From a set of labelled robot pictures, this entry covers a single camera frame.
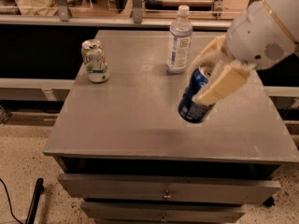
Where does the clear plastic water bottle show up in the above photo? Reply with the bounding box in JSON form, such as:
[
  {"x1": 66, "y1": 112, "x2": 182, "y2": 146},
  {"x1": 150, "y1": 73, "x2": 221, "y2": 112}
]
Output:
[{"x1": 166, "y1": 5, "x2": 192, "y2": 74}]

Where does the grey metal bracket left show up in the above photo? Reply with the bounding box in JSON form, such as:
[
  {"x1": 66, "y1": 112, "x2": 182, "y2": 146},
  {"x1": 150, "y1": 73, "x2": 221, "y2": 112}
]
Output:
[{"x1": 55, "y1": 0, "x2": 71, "y2": 21}]

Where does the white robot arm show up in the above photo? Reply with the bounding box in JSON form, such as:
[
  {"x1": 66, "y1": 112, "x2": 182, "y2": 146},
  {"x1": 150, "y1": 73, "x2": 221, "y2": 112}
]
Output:
[{"x1": 191, "y1": 0, "x2": 299, "y2": 106}]

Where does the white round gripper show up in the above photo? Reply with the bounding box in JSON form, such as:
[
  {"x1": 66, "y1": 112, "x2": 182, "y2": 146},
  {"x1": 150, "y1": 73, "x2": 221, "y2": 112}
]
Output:
[{"x1": 189, "y1": 1, "x2": 296, "y2": 106}]

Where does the grey drawer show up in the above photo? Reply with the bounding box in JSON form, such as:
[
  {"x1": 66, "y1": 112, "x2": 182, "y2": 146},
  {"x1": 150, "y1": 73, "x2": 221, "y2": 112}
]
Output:
[
  {"x1": 58, "y1": 174, "x2": 280, "y2": 204},
  {"x1": 81, "y1": 202, "x2": 245, "y2": 223}
]

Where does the grey top drawer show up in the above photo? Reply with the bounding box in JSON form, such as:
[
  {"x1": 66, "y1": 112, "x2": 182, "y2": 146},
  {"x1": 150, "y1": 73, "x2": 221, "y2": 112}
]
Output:
[{"x1": 58, "y1": 174, "x2": 280, "y2": 204}]

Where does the blue pepsi can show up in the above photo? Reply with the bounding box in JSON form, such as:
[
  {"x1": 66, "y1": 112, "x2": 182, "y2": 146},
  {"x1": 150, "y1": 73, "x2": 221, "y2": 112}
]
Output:
[{"x1": 178, "y1": 63, "x2": 214, "y2": 123}]

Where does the black floor post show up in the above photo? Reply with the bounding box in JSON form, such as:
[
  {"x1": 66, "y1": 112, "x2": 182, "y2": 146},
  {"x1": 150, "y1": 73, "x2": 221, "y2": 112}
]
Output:
[{"x1": 25, "y1": 178, "x2": 44, "y2": 224}]

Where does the grey metal bracket middle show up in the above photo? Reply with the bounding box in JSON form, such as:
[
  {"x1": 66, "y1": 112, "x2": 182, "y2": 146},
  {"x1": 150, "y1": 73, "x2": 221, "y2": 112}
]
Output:
[{"x1": 133, "y1": 0, "x2": 143, "y2": 23}]

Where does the black floor cable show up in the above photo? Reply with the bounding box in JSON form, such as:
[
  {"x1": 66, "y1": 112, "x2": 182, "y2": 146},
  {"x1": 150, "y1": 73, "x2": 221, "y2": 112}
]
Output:
[{"x1": 0, "y1": 178, "x2": 22, "y2": 224}]

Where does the white green 7up can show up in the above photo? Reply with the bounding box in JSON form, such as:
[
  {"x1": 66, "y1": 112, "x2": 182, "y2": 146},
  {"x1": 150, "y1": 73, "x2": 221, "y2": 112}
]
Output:
[{"x1": 81, "y1": 39, "x2": 109, "y2": 83}]

